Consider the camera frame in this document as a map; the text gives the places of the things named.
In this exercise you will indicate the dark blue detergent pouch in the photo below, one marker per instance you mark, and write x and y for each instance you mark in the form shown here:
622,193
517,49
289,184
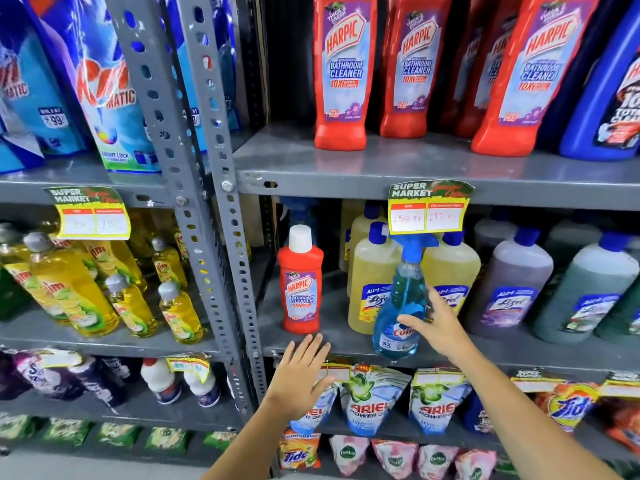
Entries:
477,417

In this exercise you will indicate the blue toilet cleaner bottle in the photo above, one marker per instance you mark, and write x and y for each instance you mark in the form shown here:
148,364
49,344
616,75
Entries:
562,109
607,94

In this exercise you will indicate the grey metal shelving rack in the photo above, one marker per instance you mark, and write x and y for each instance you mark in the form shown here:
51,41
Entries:
350,164
75,177

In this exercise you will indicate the green soap packet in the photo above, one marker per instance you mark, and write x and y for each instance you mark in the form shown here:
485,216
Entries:
167,439
67,430
220,438
119,434
15,425

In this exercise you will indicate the person's right thumb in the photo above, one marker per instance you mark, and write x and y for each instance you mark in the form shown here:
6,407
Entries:
414,323

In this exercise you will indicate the green floor cleaner bottle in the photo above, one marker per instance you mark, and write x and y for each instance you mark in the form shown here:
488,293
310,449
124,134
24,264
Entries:
582,294
622,319

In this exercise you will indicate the person's left forearm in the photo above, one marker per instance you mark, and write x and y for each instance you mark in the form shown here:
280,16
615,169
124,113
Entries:
245,444

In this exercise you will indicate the dark purple softener bottle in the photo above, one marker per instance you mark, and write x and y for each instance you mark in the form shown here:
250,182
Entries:
7,377
47,374
97,379

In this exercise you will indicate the orange detergent pouch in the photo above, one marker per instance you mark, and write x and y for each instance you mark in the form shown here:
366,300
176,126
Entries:
622,419
567,407

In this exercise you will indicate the small orange detergent packet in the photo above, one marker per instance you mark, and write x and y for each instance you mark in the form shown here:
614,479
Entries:
300,452

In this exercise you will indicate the person's right forearm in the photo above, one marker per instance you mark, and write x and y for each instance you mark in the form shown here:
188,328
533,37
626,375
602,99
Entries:
525,419

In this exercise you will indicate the white-capped red cleaner bottle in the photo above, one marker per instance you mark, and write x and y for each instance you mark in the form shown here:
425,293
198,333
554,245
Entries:
300,289

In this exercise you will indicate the blue glass cleaner spray bottle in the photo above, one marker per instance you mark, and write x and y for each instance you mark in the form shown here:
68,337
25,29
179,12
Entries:
299,212
400,304

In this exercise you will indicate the pink handwash refill pouch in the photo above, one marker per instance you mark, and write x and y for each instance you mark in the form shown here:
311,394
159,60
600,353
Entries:
475,467
348,453
395,459
437,463

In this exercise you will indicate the inverted red cleaner bottle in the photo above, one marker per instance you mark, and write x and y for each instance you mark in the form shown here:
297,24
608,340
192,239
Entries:
535,69
412,69
470,69
345,69

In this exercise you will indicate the person's left middle finger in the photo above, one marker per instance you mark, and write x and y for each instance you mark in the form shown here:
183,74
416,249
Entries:
313,349

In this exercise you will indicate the white bottle with blue base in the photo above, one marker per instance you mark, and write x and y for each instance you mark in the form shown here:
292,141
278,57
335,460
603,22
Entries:
202,387
161,382

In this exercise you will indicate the person's left hand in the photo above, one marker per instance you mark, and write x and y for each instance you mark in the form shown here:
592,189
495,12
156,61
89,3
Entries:
297,382

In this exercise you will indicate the purple floor cleaner bottle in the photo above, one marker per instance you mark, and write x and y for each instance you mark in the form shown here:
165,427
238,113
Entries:
510,289
492,234

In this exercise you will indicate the yellow floor cleaner bottle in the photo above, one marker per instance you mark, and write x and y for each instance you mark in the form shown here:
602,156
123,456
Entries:
367,289
360,229
452,274

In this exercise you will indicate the row of yellow dishwash bottles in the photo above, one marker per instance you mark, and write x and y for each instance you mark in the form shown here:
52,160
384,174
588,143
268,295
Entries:
75,294

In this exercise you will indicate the person's right hand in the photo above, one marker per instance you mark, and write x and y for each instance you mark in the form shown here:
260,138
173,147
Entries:
442,329

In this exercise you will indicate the person's left little finger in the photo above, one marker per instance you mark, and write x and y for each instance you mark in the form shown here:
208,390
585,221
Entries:
282,362

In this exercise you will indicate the person's left thumb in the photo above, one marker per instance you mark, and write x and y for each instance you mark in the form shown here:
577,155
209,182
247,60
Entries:
327,384

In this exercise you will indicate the yellow shelf price tag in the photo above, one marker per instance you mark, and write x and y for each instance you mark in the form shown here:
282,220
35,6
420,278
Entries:
530,380
340,372
620,385
60,358
430,209
90,214
189,365

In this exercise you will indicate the green and blue detergent pouch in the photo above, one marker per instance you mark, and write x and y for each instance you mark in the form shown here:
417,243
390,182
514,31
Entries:
372,399
312,419
437,404

